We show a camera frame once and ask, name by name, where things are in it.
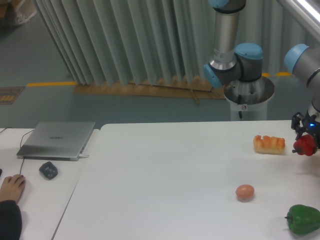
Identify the black round controller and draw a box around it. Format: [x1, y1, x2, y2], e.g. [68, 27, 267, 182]
[39, 161, 59, 180]

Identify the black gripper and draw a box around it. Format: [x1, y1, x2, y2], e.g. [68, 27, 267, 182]
[291, 112, 320, 153]

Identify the silver laptop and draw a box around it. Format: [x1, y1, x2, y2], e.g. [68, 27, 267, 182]
[16, 121, 95, 161]

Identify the brown egg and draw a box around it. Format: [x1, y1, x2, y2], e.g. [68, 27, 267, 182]
[235, 184, 255, 201]

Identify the person's bare hand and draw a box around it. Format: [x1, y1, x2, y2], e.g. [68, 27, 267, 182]
[0, 174, 26, 204]

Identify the black sleeved forearm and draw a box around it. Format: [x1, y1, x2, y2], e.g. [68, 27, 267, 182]
[0, 200, 22, 240]

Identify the red bell pepper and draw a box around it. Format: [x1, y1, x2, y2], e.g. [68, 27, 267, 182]
[292, 134, 316, 156]

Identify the pale green curtain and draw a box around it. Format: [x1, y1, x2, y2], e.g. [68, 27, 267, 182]
[33, 0, 320, 85]

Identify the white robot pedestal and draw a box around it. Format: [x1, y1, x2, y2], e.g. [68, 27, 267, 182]
[223, 76, 275, 121]

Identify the green bell pepper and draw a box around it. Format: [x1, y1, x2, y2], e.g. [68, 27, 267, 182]
[284, 204, 320, 236]

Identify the black mouse cable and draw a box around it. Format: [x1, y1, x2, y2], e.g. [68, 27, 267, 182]
[0, 126, 36, 176]

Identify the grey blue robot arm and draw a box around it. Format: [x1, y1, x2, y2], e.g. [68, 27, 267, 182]
[203, 0, 320, 156]

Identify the orange bread toy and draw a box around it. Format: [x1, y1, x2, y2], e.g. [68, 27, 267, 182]
[253, 135, 286, 155]

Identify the brown cardboard sheet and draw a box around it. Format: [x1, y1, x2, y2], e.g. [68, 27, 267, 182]
[73, 75, 225, 105]

